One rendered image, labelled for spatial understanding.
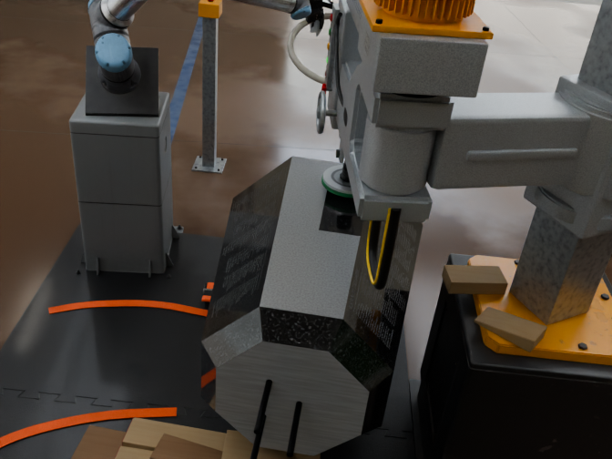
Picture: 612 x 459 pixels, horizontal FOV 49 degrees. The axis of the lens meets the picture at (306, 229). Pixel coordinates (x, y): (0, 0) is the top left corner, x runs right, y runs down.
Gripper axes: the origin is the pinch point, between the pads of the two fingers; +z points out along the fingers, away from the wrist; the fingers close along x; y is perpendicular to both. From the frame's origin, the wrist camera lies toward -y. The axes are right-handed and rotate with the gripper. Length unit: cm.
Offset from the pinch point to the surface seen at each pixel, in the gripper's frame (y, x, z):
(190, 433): 130, 133, 37
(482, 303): 31, 156, -12
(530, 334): 32, 176, -23
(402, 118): 64, 127, -87
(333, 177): 43, 82, -4
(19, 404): 181, 80, 67
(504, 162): 36, 142, -72
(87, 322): 144, 48, 85
